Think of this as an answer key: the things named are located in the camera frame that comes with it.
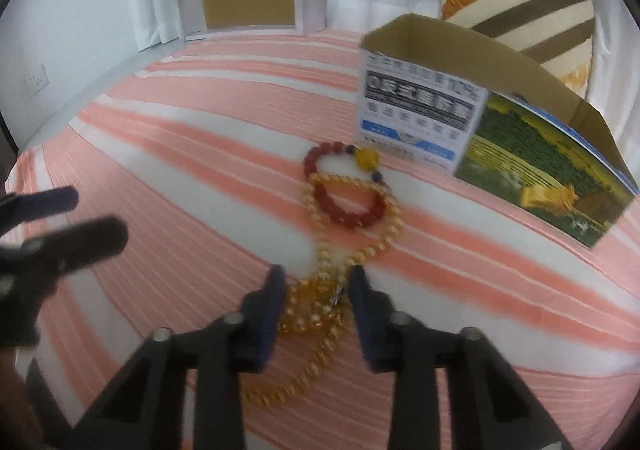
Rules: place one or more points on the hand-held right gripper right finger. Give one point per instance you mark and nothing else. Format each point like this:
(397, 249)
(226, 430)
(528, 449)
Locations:
(367, 325)

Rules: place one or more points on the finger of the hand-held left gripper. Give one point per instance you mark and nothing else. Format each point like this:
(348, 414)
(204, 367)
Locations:
(90, 240)
(50, 202)

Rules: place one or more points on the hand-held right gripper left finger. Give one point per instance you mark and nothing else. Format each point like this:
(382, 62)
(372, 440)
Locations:
(272, 315)

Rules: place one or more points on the printed cardboard box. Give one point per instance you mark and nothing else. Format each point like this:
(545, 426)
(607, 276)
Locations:
(415, 119)

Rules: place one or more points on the person's left forearm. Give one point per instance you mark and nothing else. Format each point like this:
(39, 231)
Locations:
(12, 405)

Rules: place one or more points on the pink striped bed sheet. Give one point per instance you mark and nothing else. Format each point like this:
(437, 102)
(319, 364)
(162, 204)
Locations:
(200, 129)

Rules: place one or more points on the white wall socket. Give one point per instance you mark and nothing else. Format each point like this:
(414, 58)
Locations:
(37, 79)

